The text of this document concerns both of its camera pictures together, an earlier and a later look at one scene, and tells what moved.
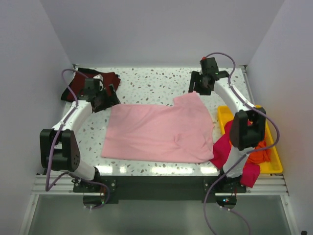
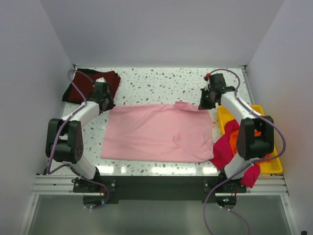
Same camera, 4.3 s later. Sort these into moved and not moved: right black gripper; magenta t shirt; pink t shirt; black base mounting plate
Moved: right black gripper
Not moved: magenta t shirt; black base mounting plate; pink t shirt
